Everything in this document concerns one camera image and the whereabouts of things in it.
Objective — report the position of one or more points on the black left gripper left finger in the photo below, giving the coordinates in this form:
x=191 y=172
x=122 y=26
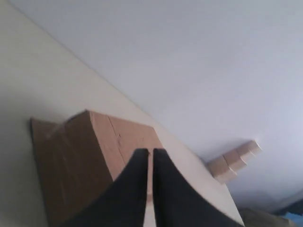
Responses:
x=123 y=204

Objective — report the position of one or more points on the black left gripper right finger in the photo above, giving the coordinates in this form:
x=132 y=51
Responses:
x=177 y=203

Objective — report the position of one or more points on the brown cardboard slot box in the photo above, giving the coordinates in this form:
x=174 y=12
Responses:
x=78 y=159

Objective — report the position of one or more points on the stacked wooden blocks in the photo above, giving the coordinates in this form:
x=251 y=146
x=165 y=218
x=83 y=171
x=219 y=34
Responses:
x=225 y=167

